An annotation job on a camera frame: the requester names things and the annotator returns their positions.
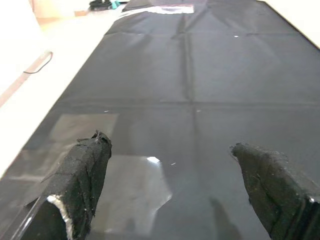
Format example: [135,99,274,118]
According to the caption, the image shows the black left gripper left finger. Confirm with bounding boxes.
[11,129,113,240]

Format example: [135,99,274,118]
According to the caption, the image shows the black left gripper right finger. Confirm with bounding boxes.
[229,142,320,240]

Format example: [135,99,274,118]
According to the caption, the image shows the clear tape cross patch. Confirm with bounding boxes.
[0,113,174,240]

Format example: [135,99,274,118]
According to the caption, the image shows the black table cloth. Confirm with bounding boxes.
[0,0,320,240]

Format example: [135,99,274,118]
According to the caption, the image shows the mop with teal head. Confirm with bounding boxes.
[89,0,121,11]

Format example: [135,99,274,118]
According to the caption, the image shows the clear tape strip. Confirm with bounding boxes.
[119,4,196,16]

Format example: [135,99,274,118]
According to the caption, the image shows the black wall cable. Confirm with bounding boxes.
[23,51,54,75]

